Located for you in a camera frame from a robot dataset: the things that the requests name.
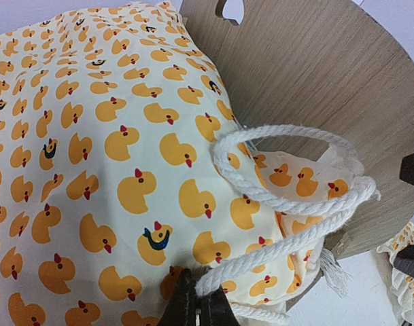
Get small duck print pillow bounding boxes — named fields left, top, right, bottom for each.
left=376, top=220, right=414, bottom=326

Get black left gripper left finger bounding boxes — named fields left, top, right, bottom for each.
left=157, top=268, right=197, bottom=326

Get wooden pet bed frame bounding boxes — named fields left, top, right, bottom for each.
left=177, top=0, right=414, bottom=310

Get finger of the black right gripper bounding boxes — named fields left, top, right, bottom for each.
left=398, top=149, right=414, bottom=191
left=393, top=244, right=414, bottom=278

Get duck print ruffled cushion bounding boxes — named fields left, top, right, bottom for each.
left=0, top=1, right=376, bottom=325

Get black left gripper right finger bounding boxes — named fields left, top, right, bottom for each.
left=197, top=287, right=240, bottom=326

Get white cushion tie cords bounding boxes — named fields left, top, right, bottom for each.
left=194, top=124, right=381, bottom=323

